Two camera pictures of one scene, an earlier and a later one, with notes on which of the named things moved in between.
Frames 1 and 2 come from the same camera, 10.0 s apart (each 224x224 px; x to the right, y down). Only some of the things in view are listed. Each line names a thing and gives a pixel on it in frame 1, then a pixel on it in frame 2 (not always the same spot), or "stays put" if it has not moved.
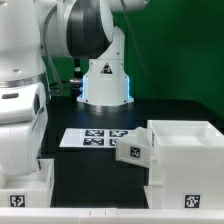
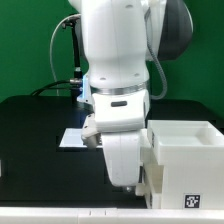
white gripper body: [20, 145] to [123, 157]
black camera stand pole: [77, 81] stays put
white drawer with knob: [32, 190] to [152, 186]
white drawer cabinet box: [186, 165] stays put
